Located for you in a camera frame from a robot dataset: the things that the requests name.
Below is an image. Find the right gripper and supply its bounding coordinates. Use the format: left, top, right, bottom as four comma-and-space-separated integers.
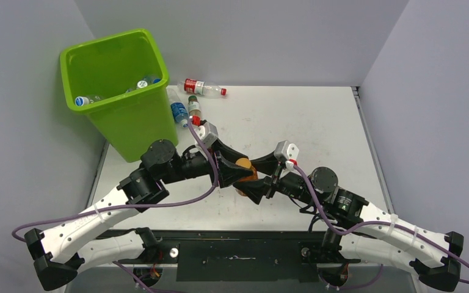
234, 151, 322, 207

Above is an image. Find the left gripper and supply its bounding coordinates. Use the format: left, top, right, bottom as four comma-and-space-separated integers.
160, 138, 252, 187

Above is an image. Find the blue label bottle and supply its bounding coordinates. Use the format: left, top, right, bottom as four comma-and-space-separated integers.
167, 89, 188, 128

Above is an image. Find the pepsi bottle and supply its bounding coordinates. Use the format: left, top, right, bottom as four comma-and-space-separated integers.
143, 74, 161, 85

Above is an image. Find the clear crushed bottle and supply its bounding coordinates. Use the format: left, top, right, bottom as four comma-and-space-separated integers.
75, 95, 104, 107

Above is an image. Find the large orange tea bottle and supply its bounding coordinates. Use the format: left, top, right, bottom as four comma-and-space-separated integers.
136, 80, 150, 89

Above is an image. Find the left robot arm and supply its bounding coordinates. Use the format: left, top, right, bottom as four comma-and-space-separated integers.
24, 139, 253, 291

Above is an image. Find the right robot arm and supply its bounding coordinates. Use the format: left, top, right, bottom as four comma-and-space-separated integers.
235, 154, 464, 292

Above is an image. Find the green plastic bin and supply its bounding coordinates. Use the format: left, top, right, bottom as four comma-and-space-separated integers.
59, 29, 178, 162

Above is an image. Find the green cap white label bottle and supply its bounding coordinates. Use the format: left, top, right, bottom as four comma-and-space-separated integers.
187, 95, 202, 123

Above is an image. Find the red label clear bottle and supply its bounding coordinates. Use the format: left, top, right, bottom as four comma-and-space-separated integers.
177, 79, 227, 98

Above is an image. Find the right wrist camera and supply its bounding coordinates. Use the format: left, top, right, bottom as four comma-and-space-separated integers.
273, 140, 299, 171

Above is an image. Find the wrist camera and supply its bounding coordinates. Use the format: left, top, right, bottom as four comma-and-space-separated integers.
273, 140, 299, 171
190, 115, 219, 149

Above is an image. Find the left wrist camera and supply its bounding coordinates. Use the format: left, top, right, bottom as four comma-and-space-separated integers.
190, 115, 219, 149

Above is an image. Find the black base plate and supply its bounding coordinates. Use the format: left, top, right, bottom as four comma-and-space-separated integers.
120, 230, 359, 283

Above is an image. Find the aluminium table edge rail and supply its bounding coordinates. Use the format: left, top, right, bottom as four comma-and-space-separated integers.
351, 86, 395, 213

